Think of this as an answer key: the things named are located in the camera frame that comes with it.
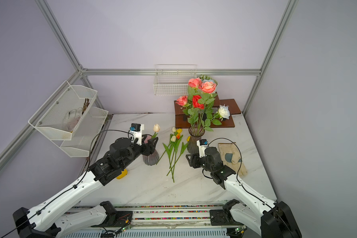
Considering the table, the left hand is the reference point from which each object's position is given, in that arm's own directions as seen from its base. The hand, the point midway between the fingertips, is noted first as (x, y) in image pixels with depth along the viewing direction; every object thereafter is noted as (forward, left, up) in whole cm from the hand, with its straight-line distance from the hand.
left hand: (151, 138), depth 71 cm
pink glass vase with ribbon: (0, +3, -22) cm, 22 cm away
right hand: (-1, -20, -16) cm, 26 cm away
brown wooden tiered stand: (+15, -28, +3) cm, 32 cm away
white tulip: (+6, -2, 0) cm, 6 cm away
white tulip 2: (+17, -8, -25) cm, 31 cm away
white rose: (+12, -36, +6) cm, 39 cm away
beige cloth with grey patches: (+4, -47, -27) cm, 54 cm away
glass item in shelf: (+13, +45, +2) cm, 46 cm away
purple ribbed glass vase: (+11, -23, -8) cm, 27 cm away
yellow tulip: (+26, -12, -26) cm, 39 cm away
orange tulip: (+17, -13, -26) cm, 33 cm away
